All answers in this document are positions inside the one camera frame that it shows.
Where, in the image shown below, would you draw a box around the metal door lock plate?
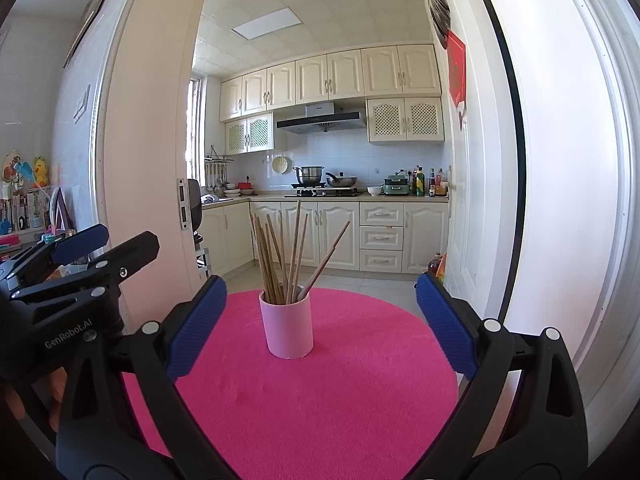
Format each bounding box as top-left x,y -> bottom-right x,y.
176,177 -> 191,231

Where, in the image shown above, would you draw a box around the gas stove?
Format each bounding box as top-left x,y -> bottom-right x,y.
284,186 -> 366,198

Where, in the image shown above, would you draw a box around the row of books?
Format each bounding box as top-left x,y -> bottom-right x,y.
0,192 -> 51,233

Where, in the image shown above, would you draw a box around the green electric cooker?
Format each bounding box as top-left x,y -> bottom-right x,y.
383,174 -> 412,196

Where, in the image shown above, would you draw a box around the cream drawer unit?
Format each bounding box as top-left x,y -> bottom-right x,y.
359,202 -> 405,272

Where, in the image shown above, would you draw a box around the black chair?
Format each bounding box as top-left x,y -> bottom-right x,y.
187,178 -> 210,281

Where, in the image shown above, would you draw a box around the cream kitchen cabinets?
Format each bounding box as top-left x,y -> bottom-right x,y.
197,200 -> 450,276
219,44 -> 443,123

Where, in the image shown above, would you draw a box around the white wall plaque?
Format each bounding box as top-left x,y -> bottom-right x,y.
73,84 -> 92,123

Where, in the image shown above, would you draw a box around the wall picture frame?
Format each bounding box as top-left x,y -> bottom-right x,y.
62,0 -> 126,68

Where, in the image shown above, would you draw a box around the group of wooden chopsticks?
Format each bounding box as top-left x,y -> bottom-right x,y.
248,200 -> 352,306

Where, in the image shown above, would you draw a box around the ceiling light panel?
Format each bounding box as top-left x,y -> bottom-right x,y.
231,9 -> 303,40

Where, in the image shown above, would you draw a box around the small lattice door cabinet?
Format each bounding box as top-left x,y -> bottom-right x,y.
224,112 -> 275,156

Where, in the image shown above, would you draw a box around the feather fan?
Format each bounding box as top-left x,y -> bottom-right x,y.
422,0 -> 452,48

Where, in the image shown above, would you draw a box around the kitchen window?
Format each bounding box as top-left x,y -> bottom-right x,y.
187,77 -> 207,183

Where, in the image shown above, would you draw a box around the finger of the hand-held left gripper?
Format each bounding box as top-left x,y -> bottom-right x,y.
10,231 -> 161,311
0,223 -> 110,291

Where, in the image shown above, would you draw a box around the steel cooking pot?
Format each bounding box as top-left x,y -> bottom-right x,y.
293,165 -> 326,186

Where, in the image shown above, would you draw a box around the kitchen countertop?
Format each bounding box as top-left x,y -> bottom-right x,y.
200,192 -> 450,206

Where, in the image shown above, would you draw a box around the red paper door decoration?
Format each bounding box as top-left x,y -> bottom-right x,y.
446,30 -> 468,126

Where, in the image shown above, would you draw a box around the cream lower kitchen cabinets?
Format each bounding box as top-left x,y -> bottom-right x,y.
197,200 -> 450,276

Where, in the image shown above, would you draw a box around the pink cup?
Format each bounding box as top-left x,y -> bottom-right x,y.
258,285 -> 315,360

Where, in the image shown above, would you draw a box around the cream upper kitchen cabinets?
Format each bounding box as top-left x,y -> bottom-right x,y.
219,44 -> 443,123

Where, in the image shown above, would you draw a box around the range hood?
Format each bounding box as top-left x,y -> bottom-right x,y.
276,101 -> 368,135

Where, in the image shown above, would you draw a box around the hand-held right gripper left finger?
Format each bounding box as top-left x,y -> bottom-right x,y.
55,275 -> 228,480

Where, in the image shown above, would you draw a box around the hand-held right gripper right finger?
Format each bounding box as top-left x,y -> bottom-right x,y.
416,272 -> 588,480

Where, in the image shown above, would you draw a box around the pink round table mat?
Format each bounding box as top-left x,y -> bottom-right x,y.
122,287 -> 460,480

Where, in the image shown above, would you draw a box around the wide lattice door cabinet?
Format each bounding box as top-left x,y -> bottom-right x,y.
366,96 -> 446,145

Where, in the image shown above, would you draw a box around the hanging utensil rack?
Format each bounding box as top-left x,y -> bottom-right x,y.
205,146 -> 235,193

